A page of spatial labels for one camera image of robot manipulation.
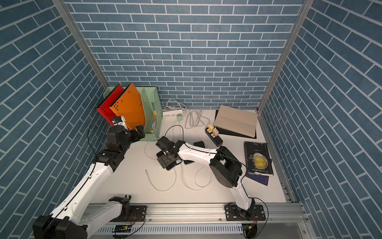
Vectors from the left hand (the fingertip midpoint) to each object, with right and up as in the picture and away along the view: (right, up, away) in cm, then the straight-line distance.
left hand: (139, 127), depth 78 cm
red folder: (-22, +11, +4) cm, 24 cm away
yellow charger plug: (+40, -1, +22) cm, 46 cm away
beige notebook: (+62, +5, +37) cm, 72 cm away
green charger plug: (+17, +6, +35) cm, 40 cm away
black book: (+69, -20, +13) cm, 73 cm away
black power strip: (+44, -10, +21) cm, 50 cm away
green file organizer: (-3, +17, +30) cm, 34 cm away
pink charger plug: (+43, -4, +21) cm, 48 cm away
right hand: (+13, -19, +10) cm, 25 cm away
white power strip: (+12, +8, +35) cm, 38 cm away
